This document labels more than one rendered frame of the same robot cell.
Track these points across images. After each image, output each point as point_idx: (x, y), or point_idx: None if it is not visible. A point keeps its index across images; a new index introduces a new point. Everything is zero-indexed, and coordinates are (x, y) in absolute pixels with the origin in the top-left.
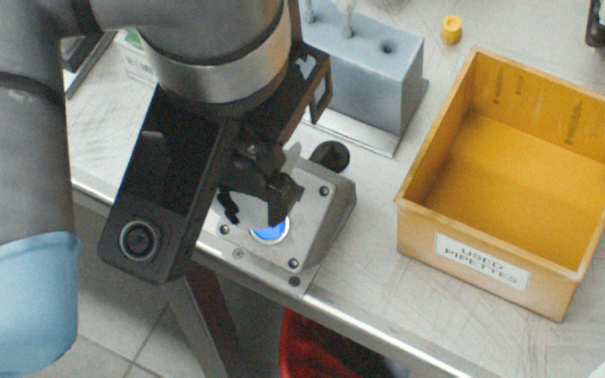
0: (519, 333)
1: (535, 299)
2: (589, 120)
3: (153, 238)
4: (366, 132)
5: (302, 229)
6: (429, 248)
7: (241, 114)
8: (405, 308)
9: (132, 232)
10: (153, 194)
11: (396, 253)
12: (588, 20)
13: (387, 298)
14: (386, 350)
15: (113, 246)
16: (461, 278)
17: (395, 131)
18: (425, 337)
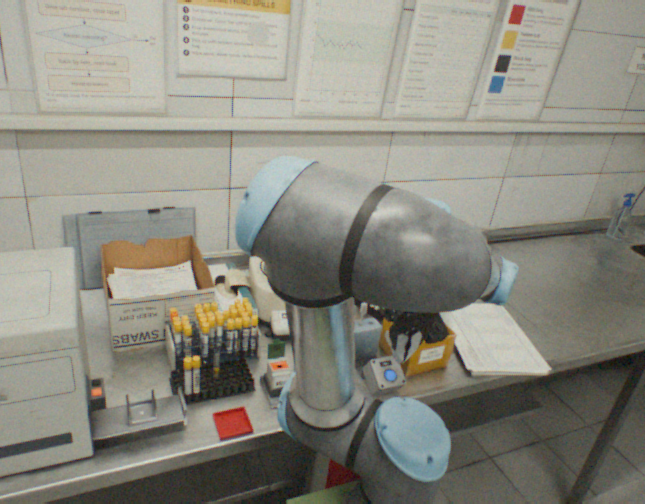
0: (444, 373)
1: (443, 359)
2: None
3: (439, 324)
4: (368, 359)
5: (398, 370)
6: (417, 363)
7: None
8: (422, 385)
9: (435, 325)
10: (430, 316)
11: (405, 377)
12: (374, 317)
13: (416, 386)
14: (427, 399)
15: (434, 332)
16: (423, 371)
17: (375, 353)
18: (433, 387)
